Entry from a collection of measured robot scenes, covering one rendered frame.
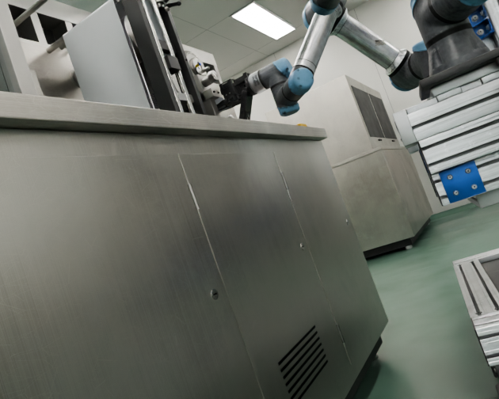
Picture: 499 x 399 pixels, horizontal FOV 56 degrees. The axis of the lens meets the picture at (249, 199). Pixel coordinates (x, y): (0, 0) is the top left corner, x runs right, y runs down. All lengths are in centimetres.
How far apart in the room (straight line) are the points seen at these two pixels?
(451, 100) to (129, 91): 92
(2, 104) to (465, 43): 103
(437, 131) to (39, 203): 94
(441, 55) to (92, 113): 87
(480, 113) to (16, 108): 101
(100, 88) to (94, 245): 93
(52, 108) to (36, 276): 25
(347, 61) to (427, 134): 507
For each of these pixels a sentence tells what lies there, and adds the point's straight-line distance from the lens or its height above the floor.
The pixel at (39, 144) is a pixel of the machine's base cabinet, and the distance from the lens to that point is 75.
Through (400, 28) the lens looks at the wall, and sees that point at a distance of 624.
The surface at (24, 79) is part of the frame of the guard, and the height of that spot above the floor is 96.
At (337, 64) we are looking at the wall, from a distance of 633.
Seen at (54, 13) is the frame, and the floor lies 160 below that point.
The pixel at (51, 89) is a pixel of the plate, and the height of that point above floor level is 128.
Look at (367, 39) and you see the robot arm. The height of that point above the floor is 114.
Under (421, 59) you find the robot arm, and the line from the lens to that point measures 183.
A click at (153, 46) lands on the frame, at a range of 138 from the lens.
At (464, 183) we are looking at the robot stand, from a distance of 131.
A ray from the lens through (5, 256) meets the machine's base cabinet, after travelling 65.
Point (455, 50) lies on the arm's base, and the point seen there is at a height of 86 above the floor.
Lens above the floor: 61
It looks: 4 degrees up
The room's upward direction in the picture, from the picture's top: 20 degrees counter-clockwise
